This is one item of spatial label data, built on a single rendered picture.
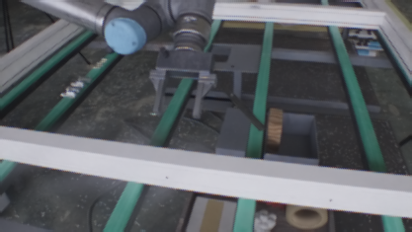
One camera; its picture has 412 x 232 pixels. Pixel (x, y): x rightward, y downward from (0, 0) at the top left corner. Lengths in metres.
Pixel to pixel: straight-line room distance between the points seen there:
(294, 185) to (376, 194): 0.15
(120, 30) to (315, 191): 0.55
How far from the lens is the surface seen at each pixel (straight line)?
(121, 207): 0.66
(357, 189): 0.63
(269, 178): 0.60
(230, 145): 1.02
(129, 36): 0.76
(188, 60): 0.74
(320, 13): 1.52
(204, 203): 0.86
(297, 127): 1.22
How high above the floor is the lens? 1.37
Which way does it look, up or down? 37 degrees down
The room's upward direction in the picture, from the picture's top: 2 degrees counter-clockwise
